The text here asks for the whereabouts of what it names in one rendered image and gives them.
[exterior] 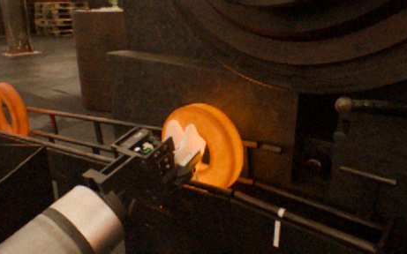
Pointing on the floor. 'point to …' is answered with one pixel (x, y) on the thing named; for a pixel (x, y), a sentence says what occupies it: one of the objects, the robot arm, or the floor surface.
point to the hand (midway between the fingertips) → (199, 138)
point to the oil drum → (96, 52)
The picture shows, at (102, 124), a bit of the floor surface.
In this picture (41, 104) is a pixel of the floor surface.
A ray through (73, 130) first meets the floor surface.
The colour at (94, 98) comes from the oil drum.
